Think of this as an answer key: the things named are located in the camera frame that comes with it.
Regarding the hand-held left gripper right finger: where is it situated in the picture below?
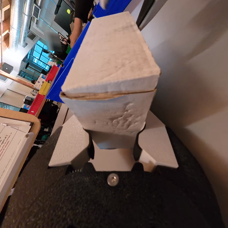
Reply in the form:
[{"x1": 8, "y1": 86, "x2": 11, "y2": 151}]
[{"x1": 133, "y1": 110, "x2": 179, "y2": 172}]

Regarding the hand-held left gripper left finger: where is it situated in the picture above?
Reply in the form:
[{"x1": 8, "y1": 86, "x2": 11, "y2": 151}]
[{"x1": 48, "y1": 114, "x2": 95, "y2": 170}]

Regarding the white cardboard mailer box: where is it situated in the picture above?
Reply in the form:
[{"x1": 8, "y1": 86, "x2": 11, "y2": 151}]
[{"x1": 60, "y1": 11, "x2": 161, "y2": 137}]

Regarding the red storage bin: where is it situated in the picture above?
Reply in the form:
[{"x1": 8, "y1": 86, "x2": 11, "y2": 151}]
[
  {"x1": 47, "y1": 64, "x2": 60, "y2": 82},
  {"x1": 27, "y1": 93, "x2": 47, "y2": 114}
]

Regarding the wooden document stand board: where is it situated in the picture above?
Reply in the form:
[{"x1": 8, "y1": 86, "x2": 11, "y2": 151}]
[{"x1": 0, "y1": 107, "x2": 41, "y2": 211}]

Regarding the printed instruction sheet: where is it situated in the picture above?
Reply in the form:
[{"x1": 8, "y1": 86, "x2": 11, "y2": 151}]
[{"x1": 0, "y1": 117, "x2": 34, "y2": 192}]

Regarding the yellow storage bin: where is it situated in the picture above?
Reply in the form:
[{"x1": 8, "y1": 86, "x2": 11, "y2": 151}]
[{"x1": 39, "y1": 81, "x2": 51, "y2": 95}]

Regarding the white product box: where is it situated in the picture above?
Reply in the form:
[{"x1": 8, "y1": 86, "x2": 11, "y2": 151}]
[{"x1": 34, "y1": 74, "x2": 48, "y2": 89}]

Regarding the black speaker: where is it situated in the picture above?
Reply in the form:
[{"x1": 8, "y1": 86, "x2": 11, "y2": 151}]
[{"x1": 2, "y1": 62, "x2": 14, "y2": 73}]

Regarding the black wall screen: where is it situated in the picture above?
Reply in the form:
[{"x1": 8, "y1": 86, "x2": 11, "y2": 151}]
[{"x1": 54, "y1": 0, "x2": 75, "y2": 33}]

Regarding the silver ventilation duct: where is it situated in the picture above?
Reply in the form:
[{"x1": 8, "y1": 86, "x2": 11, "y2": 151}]
[
  {"x1": 19, "y1": 0, "x2": 44, "y2": 47},
  {"x1": 9, "y1": 0, "x2": 24, "y2": 52}
]

